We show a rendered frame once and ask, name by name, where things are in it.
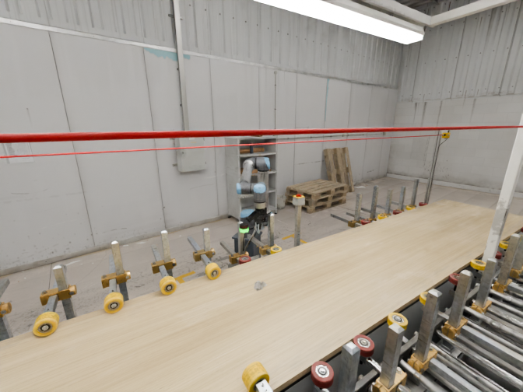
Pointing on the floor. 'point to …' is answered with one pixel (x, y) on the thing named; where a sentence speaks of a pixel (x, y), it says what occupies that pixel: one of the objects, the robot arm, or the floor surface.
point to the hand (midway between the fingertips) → (257, 232)
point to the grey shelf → (243, 201)
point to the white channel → (518, 127)
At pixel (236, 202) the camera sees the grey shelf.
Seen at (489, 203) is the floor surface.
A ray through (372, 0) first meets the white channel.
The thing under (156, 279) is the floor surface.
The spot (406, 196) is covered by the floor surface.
